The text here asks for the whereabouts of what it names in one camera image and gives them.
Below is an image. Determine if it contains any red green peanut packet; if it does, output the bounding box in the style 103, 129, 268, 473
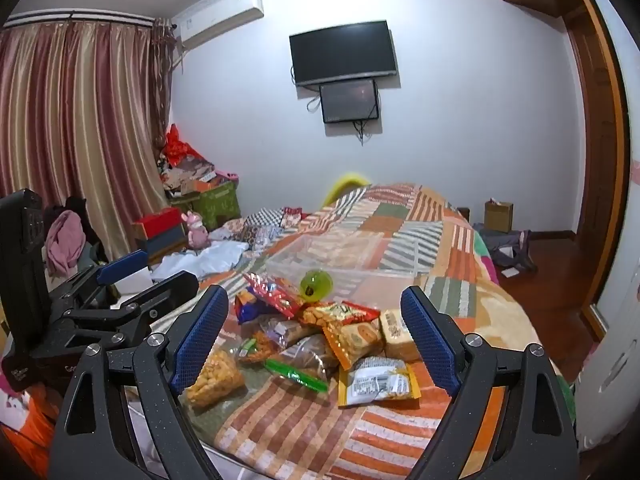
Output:
300, 300, 382, 328

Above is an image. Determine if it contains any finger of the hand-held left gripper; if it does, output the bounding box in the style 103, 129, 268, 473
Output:
75, 249, 149, 306
112, 270, 200, 333

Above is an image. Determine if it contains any yellow packet with white label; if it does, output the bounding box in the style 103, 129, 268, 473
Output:
337, 357, 422, 407

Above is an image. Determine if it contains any clear bag of brown snacks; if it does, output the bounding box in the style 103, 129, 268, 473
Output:
265, 332, 341, 393

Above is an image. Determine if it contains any black wall television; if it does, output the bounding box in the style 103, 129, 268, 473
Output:
289, 20, 399, 86

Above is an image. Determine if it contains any orange cracker packet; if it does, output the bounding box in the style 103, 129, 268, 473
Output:
322, 317, 386, 371

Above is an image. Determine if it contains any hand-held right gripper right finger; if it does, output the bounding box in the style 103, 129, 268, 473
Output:
400, 285, 581, 480

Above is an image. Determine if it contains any pink garment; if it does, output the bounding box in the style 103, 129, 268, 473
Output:
45, 210, 87, 278

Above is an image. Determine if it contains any green storage box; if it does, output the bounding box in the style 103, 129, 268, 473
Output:
170, 180, 241, 233

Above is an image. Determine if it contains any pile of household clutter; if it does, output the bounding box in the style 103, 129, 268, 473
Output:
157, 155, 238, 198

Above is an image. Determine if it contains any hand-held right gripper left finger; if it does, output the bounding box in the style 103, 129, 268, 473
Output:
47, 284, 231, 480

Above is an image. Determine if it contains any blue snack packet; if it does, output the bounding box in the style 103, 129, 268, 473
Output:
235, 290, 273, 325

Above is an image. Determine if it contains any white air conditioner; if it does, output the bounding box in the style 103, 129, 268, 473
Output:
172, 0, 264, 53

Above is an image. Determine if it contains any patterned fabric pile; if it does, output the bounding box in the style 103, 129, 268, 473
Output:
210, 207, 311, 251

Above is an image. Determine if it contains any red snack packet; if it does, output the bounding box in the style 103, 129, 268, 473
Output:
243, 273, 303, 318

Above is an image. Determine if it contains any black monitor cable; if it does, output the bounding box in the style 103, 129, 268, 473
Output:
306, 65, 383, 147

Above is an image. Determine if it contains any grey cloth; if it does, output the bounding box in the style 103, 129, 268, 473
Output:
472, 222, 538, 272

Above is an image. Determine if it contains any grey box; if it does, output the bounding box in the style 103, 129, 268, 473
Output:
136, 230, 190, 267

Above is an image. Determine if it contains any clear bag of dark snacks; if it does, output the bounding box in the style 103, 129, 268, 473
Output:
270, 316, 323, 347

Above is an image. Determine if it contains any brown paper bag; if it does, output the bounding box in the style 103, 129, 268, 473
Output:
484, 199, 514, 233

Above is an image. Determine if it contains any red plastic bag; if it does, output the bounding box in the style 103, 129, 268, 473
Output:
164, 124, 205, 167

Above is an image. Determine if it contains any clear bag of peanuts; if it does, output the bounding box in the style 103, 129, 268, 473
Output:
182, 347, 246, 411

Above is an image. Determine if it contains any floral bed sheet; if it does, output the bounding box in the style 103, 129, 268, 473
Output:
0, 382, 66, 463

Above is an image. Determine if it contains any small black monitor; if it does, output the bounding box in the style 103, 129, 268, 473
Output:
320, 79, 379, 124

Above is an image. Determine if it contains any clear bag of orange snacks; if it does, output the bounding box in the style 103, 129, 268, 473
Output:
237, 332, 275, 365

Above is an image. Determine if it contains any beige bread packet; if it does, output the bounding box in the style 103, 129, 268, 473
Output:
378, 307, 421, 361

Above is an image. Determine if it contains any striped curtain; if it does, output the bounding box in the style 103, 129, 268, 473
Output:
0, 12, 176, 271

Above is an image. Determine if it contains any red shoe box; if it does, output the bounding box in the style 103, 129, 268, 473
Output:
132, 207, 185, 240

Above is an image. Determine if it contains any clear plastic container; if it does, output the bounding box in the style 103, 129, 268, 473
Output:
265, 234, 393, 281

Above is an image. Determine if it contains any patchwork striped blanket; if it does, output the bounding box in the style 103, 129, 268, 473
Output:
122, 184, 576, 480

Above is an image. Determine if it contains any white cloth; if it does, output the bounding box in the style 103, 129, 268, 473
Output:
150, 240, 250, 281

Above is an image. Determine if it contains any pink plush toy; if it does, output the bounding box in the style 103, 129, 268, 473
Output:
182, 211, 212, 250

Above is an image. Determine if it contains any green round plastic ball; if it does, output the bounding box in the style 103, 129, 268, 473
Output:
300, 270, 337, 305

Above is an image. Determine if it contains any wooden door frame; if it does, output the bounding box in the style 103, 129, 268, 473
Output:
562, 0, 632, 343

